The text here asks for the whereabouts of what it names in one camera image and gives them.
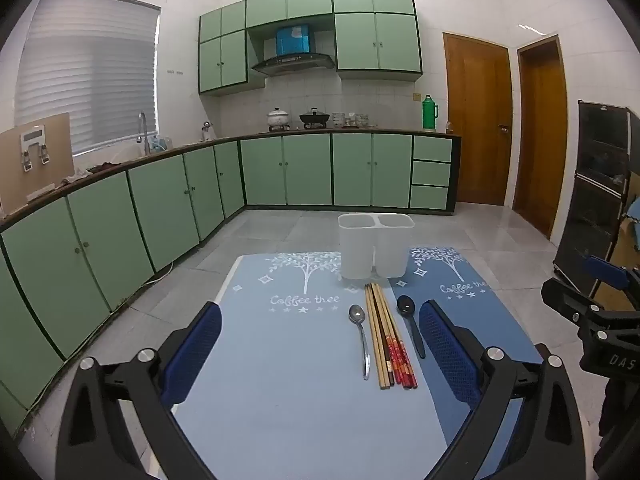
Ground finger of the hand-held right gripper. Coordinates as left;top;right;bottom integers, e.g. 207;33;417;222
541;277;607;324
584;254;640;293

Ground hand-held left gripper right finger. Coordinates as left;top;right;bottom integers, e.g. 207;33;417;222
418;300;586;480

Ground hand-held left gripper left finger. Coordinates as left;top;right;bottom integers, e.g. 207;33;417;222
56;301;223;480

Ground dark red-patterned chopstick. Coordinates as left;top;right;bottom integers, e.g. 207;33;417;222
382;284;417;388
378;284;407;389
376;284;402;389
380;284;412;389

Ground plain wooden chopstick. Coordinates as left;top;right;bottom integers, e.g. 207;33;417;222
372;284;392;389
365;284;384;390
376;284;396;389
368;284;388;390

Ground black plastic spoon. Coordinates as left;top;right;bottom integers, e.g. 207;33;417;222
396;295;426;359

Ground metal spoon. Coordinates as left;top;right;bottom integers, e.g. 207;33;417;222
348;304;371;380

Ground white plastic utensil holder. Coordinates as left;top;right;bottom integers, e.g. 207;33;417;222
338;213;415;281

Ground black glass-front cabinet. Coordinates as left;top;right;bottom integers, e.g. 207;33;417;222
552;100;640;297

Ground light blue tree-print mat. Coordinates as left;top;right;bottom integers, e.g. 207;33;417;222
171;252;451;480

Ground closed wooden door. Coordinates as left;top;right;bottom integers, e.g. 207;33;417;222
443;32;512;207

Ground crumpled cloth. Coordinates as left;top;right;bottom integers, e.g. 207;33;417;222
61;162;117;187

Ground green lower kitchen cabinets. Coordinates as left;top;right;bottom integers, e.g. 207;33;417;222
0;131;462;436

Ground green kitchen cabinets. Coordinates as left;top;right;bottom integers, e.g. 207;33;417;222
0;131;462;436
198;0;423;96

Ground green thermos flask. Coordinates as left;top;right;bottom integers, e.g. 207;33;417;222
421;94;440;131

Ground metal kitchen faucet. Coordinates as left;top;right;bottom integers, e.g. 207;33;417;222
137;112;151;156

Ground brown cardboard board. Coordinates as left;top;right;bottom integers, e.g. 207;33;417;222
0;113;76;214

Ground group of cups and bowls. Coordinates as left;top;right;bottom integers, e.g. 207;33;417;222
332;111;372;129

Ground black wok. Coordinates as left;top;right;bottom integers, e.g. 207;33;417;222
299;108;331;129

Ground white window blind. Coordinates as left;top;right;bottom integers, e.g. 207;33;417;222
14;0;162;157

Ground black range hood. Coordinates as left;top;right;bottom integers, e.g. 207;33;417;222
251;53;336;77

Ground green upper kitchen cabinets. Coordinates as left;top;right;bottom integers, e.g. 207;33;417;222
198;0;423;96

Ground wooden door with dark frame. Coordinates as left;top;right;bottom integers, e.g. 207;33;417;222
512;35;569;241

